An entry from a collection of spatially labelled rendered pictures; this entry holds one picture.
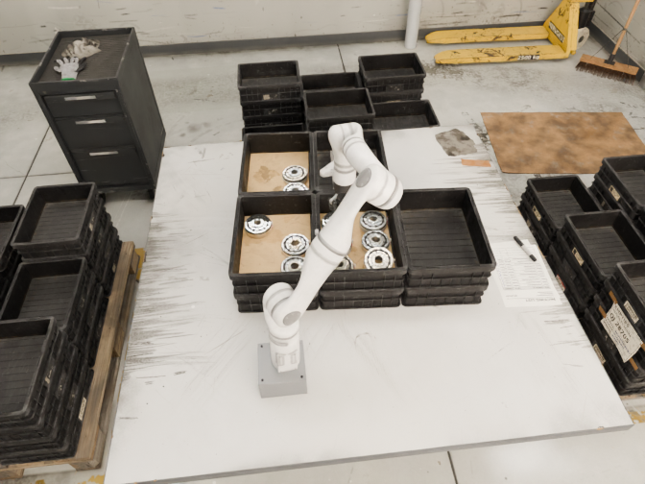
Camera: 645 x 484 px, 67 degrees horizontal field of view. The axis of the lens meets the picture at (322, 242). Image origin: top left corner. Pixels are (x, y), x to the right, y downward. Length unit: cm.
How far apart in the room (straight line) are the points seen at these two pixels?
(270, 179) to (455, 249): 82
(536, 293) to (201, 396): 126
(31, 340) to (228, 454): 106
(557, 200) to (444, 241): 132
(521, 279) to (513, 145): 199
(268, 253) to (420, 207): 63
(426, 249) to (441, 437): 66
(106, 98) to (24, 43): 249
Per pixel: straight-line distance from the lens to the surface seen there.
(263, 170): 217
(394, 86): 334
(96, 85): 293
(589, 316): 262
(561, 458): 252
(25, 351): 230
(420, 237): 189
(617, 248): 280
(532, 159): 380
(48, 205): 286
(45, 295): 260
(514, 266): 206
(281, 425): 162
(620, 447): 266
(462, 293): 183
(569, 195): 317
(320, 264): 126
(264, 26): 490
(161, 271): 203
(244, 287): 171
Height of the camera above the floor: 220
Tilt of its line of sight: 48 degrees down
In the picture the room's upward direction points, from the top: 1 degrees counter-clockwise
